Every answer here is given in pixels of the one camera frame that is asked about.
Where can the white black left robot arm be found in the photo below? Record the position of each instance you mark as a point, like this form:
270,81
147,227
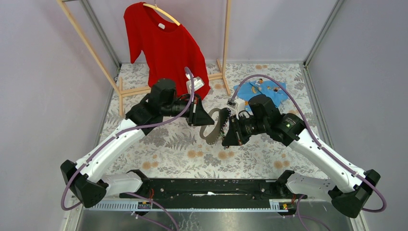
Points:
86,177

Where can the red t-shirt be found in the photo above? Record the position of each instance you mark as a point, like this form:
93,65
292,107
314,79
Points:
168,48

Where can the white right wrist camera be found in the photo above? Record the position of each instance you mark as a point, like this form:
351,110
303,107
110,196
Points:
237,104

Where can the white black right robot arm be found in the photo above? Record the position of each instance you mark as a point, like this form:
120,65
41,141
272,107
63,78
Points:
347,187

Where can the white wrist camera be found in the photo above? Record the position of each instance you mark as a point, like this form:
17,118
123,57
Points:
197,83
237,104

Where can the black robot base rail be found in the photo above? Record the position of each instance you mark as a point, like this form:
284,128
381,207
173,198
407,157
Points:
196,194

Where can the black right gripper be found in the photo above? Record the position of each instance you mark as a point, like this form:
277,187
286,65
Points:
235,135

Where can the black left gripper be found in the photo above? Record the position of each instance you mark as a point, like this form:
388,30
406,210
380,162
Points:
197,115

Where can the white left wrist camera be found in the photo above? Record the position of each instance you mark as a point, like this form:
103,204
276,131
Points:
197,83

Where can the wooden clothes hanger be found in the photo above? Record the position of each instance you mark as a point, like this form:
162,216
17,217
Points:
164,13

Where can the blue printed child shirt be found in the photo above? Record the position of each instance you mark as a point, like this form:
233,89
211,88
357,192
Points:
259,86

